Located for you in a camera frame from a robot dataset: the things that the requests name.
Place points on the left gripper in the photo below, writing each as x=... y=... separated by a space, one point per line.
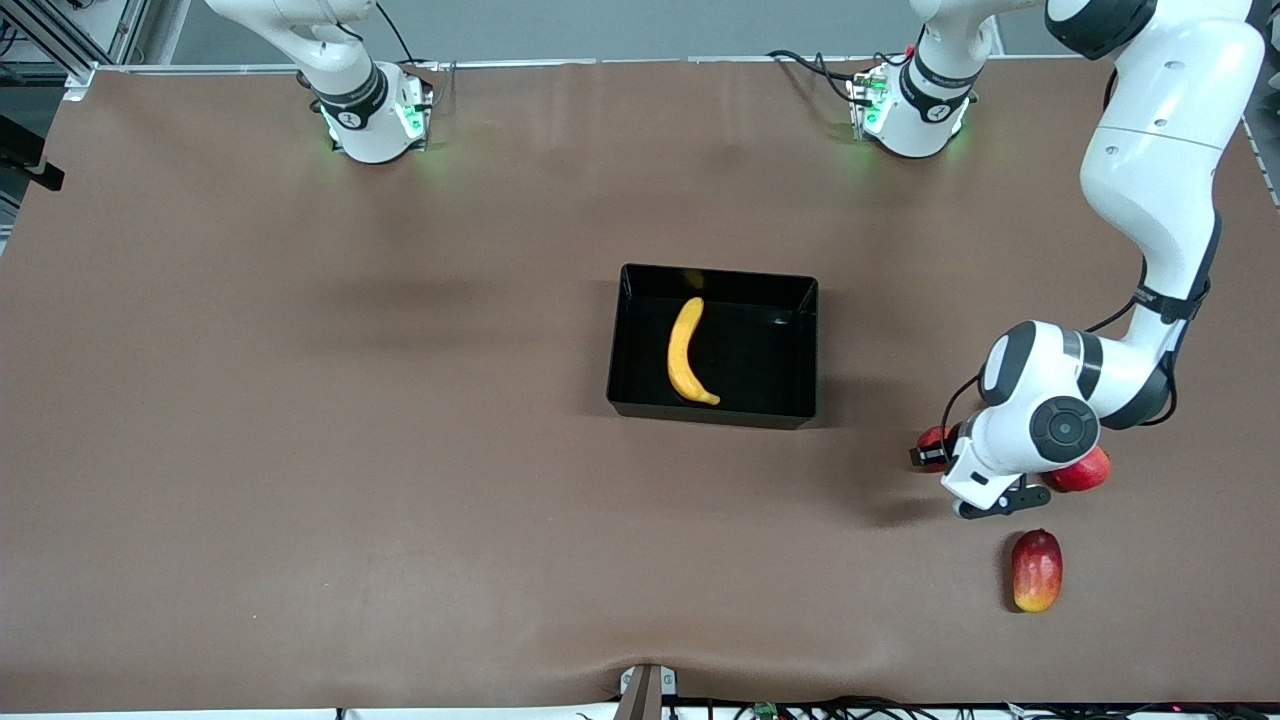
x=938 y=451

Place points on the small red yellow apple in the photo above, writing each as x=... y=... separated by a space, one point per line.
x=932 y=437

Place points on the black plastic box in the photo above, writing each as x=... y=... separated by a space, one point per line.
x=760 y=385

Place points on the yellow banana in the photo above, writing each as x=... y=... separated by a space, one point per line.
x=683 y=350

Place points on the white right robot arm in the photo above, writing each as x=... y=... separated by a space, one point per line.
x=340 y=60

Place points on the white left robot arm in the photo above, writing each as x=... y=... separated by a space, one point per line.
x=1160 y=130

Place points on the red round apple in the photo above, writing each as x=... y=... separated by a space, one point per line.
x=1085 y=475

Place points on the red yellow mango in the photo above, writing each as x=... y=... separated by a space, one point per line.
x=1037 y=570

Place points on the brown table mat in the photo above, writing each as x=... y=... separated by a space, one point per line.
x=400 y=500

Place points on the black bracket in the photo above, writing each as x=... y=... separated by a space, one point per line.
x=25 y=155

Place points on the aluminium frame profile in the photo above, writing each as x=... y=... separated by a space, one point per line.
x=60 y=35

